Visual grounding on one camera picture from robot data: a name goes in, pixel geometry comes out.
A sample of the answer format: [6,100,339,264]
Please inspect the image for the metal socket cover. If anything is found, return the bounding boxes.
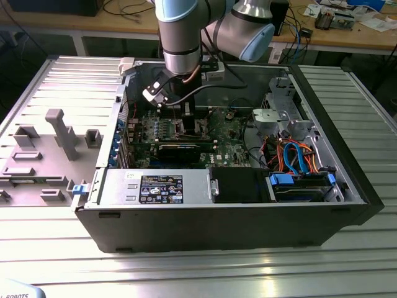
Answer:
[203,104,220,138]

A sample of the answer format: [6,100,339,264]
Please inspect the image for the orange power wire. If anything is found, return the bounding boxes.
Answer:
[263,138,322,174]

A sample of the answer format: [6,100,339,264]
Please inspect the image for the finned CPU cooler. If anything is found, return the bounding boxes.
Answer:
[314,8,336,31]

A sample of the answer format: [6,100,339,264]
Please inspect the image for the white paper label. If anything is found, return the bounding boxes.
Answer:
[268,46,283,65]

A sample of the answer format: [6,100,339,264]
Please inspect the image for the hard disk in blue carrier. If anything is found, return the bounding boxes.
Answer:
[265,171,338,203]

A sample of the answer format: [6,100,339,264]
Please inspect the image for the silver embossed metal bracket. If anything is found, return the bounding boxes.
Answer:
[251,107,288,130]

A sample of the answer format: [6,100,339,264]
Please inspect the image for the blue data wire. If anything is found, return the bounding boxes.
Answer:
[282,140,311,175]

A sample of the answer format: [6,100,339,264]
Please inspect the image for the brown gripper cable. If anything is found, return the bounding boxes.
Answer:
[182,71,200,85]

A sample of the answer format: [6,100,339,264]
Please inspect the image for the grey parts rack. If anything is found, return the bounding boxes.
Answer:
[0,108,104,208]

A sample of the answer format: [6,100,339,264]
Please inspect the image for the grey metal device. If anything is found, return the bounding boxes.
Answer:
[333,11,357,31]

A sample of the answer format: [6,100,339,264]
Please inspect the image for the CPU socket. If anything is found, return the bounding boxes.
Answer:
[174,119,209,140]

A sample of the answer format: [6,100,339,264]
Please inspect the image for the beige plastic block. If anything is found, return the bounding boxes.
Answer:
[118,56,138,77]

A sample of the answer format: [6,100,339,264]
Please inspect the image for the thin red wire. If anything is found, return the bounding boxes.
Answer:
[121,101,139,121]

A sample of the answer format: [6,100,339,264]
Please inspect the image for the grey camera box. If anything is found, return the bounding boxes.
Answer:
[200,60,226,83]

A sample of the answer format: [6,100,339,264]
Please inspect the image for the white papers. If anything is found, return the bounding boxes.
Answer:
[361,17,397,32]

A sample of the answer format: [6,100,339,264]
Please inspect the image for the black PC case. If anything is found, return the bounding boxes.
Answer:
[74,60,385,254]

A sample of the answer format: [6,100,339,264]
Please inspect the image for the black camera cable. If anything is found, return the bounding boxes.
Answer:
[166,60,249,108]

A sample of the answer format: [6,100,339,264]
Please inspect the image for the black graphics card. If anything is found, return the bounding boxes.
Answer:
[157,143,202,163]

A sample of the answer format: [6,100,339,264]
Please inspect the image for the black flat device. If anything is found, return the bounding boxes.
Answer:
[9,0,100,17]

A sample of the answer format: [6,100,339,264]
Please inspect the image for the wire locking lever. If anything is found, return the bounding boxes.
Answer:
[203,107,220,138]

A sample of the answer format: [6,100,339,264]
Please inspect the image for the perforated metal disk bay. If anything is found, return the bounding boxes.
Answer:
[262,76,299,110]

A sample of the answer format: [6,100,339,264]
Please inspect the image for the green RAM stick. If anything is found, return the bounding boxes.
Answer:
[135,139,217,146]

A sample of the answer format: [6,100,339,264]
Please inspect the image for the wooden desk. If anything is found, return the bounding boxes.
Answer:
[0,0,397,56]

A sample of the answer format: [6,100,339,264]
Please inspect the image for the blue flat box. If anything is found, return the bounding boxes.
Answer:
[346,0,386,9]

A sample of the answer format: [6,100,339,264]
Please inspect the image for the black upright box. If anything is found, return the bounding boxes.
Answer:
[272,0,292,37]

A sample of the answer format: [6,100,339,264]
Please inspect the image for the white black camera box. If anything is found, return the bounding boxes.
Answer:
[141,70,171,109]

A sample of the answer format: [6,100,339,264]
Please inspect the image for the grey power supply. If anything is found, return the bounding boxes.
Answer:
[98,169,215,206]

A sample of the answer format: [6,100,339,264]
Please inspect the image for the blue case latch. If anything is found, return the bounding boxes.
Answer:
[72,183,90,197]

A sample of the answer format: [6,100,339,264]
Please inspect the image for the green motherboard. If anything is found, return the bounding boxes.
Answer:
[122,107,259,170]

